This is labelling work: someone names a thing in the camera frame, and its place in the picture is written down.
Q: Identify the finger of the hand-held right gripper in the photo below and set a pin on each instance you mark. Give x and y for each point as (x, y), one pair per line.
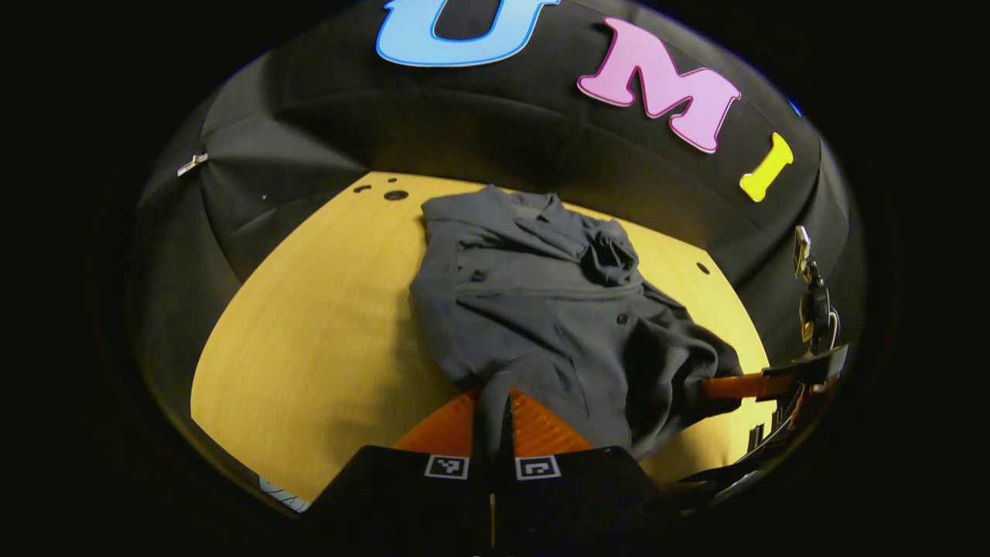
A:
(797, 414)
(742, 385)

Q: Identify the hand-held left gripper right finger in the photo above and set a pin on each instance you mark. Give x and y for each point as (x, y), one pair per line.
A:
(588, 495)

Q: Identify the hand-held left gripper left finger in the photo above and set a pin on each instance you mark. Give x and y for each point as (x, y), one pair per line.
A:
(402, 495)

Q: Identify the grey polo shirt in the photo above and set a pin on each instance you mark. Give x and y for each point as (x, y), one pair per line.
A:
(534, 309)

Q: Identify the white clip tag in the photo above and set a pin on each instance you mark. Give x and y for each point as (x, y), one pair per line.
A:
(192, 164)
(801, 249)

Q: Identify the white patterned item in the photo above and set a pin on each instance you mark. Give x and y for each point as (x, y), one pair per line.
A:
(285, 493)

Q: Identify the black backdrop cloth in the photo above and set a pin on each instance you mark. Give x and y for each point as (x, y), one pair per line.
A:
(503, 116)

